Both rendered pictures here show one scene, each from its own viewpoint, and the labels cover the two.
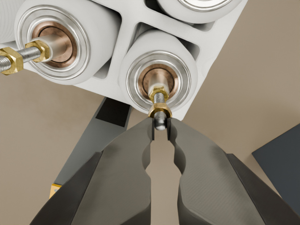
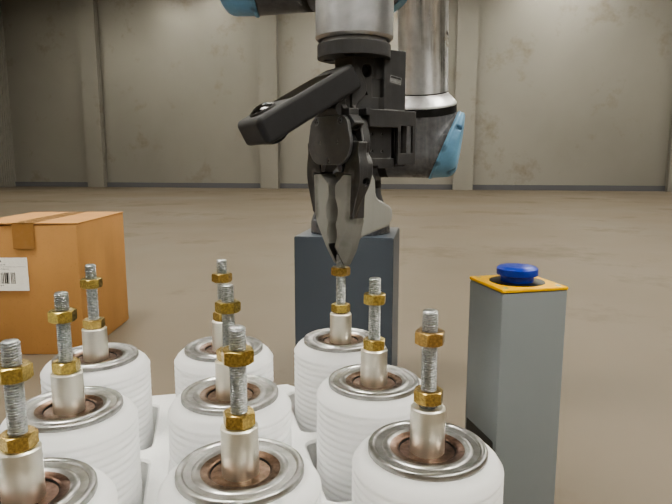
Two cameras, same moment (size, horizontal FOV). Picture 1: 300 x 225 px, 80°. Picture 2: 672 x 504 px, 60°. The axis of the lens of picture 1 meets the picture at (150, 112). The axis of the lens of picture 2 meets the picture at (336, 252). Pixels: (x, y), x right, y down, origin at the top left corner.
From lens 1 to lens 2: 54 cm
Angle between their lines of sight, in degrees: 67
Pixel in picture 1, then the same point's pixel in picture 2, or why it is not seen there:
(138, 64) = (334, 348)
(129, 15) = (302, 437)
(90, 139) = (490, 379)
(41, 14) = (348, 389)
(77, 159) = (494, 335)
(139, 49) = (320, 355)
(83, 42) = (349, 369)
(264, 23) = not seen: hidden behind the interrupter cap
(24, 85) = not seen: outside the picture
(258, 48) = not seen: hidden behind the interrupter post
